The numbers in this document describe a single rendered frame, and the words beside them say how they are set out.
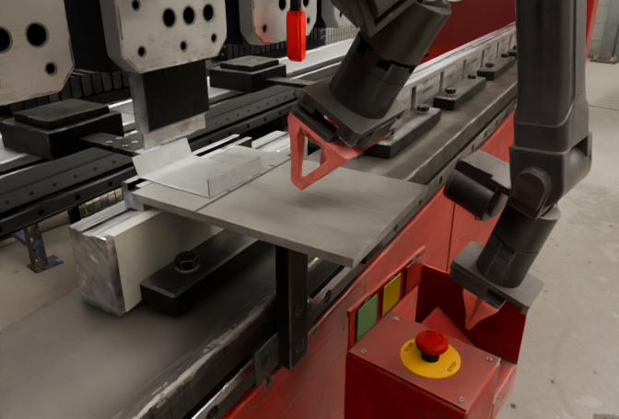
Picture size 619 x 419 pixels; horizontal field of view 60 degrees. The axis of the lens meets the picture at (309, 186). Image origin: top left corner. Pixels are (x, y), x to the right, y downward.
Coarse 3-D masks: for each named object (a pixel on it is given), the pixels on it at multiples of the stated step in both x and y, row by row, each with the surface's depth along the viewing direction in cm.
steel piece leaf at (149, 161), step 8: (176, 144) 65; (184, 144) 66; (152, 152) 62; (160, 152) 63; (168, 152) 64; (176, 152) 65; (184, 152) 66; (136, 160) 60; (144, 160) 61; (152, 160) 62; (160, 160) 63; (168, 160) 64; (176, 160) 65; (136, 168) 60; (144, 168) 61; (152, 168) 62
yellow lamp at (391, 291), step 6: (396, 276) 72; (396, 282) 72; (384, 288) 70; (390, 288) 71; (396, 288) 73; (384, 294) 70; (390, 294) 72; (396, 294) 73; (384, 300) 71; (390, 300) 72; (396, 300) 74; (384, 306) 71; (390, 306) 73; (384, 312) 72
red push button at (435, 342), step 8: (416, 336) 65; (424, 336) 64; (432, 336) 64; (440, 336) 64; (416, 344) 64; (424, 344) 63; (432, 344) 63; (440, 344) 63; (448, 344) 64; (424, 352) 63; (432, 352) 63; (440, 352) 63; (432, 360) 64
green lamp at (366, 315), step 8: (376, 296) 68; (368, 304) 67; (376, 304) 69; (360, 312) 66; (368, 312) 68; (376, 312) 70; (360, 320) 66; (368, 320) 68; (360, 328) 67; (368, 328) 69; (360, 336) 68
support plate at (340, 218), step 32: (224, 160) 65; (160, 192) 57; (224, 192) 57; (256, 192) 57; (288, 192) 57; (320, 192) 57; (352, 192) 57; (384, 192) 57; (416, 192) 57; (224, 224) 51; (256, 224) 50; (288, 224) 50; (320, 224) 50; (352, 224) 50; (384, 224) 50; (320, 256) 46; (352, 256) 45
